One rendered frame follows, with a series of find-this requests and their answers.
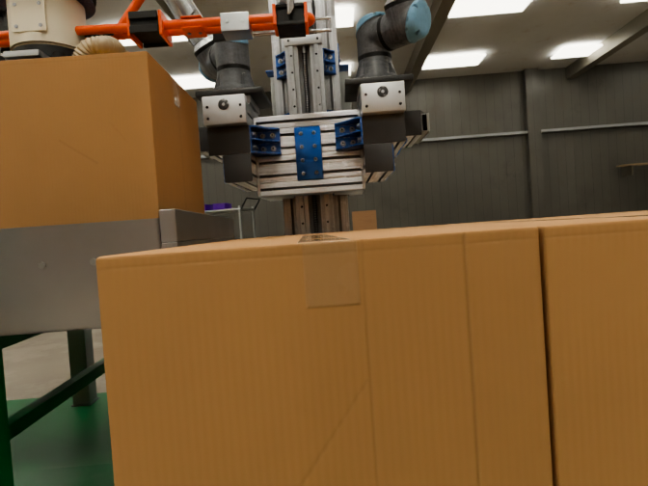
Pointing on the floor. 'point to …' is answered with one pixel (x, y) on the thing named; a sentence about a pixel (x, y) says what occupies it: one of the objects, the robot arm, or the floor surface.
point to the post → (80, 341)
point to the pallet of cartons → (364, 220)
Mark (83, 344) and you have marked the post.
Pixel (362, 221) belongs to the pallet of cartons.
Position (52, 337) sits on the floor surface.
